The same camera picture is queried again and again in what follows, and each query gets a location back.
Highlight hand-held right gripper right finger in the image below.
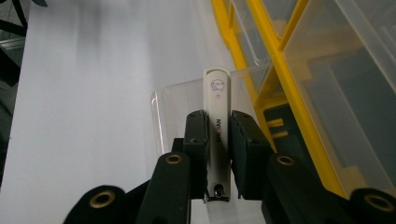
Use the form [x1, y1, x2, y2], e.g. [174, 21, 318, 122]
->
[230, 109, 277, 201]

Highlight clear tilt-out bin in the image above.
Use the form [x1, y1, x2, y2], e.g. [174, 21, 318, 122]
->
[149, 66, 273, 157]

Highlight black metal stand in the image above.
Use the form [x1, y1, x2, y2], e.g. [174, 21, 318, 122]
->
[0, 0, 49, 89]

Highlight yellow organizer case clear drawers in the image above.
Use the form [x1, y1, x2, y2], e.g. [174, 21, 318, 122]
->
[210, 0, 396, 201]

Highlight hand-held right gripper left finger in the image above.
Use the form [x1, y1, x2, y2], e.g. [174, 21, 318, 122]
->
[182, 109, 210, 201]

